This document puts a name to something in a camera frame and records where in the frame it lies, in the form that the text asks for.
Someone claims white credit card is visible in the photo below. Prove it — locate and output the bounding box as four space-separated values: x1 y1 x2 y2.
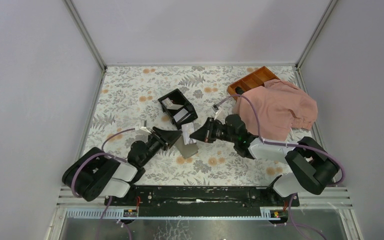
181 122 197 145

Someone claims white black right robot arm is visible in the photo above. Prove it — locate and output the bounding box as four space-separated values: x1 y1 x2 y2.
189 114 340 206

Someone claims black card holder box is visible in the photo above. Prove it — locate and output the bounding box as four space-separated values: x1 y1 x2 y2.
157 88 198 130

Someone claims floral table mat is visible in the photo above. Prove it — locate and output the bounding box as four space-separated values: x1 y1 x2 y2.
83 66 314 186

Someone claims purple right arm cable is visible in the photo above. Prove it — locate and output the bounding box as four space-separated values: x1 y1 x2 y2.
211 94 346 240

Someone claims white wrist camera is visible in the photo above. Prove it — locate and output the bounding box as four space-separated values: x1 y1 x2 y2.
134 119 152 134
212 103 224 120

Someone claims orange compartment tray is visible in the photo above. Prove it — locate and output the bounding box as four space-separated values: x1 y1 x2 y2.
227 66 279 96

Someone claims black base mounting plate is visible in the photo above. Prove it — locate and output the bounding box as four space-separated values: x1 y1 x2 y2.
105 185 300 210

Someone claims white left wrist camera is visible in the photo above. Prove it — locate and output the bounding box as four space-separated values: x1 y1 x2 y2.
134 119 152 134

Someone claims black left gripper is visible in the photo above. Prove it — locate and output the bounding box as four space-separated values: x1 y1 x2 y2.
140 126 182 167

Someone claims white slotted cable duct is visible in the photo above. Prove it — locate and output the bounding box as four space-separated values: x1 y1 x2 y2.
66 207 289 223

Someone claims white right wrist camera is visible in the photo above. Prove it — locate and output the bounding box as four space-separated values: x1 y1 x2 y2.
212 103 224 120

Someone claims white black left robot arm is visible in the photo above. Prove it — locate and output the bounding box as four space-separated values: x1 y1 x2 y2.
61 127 182 206

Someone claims grey card stack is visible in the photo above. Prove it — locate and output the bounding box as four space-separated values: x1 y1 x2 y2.
174 138 199 159

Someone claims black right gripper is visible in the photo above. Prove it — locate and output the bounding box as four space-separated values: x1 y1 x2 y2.
189 117 237 144

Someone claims stack of cards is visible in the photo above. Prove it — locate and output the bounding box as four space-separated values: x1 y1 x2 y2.
162 98 190 123

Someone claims pink cloth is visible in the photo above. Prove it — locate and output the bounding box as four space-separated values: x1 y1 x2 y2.
232 79 318 141

